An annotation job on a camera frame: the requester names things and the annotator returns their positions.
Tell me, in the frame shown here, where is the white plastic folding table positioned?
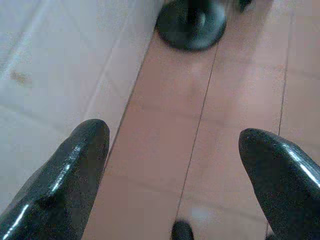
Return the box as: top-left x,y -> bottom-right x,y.
0,0 -> 163,218

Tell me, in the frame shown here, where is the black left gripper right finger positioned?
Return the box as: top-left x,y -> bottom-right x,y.
238,128 -> 320,240

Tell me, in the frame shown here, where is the black round stand base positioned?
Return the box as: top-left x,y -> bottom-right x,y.
155,0 -> 228,52

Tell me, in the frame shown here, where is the small black object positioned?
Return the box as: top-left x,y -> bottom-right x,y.
171,220 -> 195,240

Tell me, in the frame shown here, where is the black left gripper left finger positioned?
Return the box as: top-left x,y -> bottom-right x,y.
0,119 -> 111,240

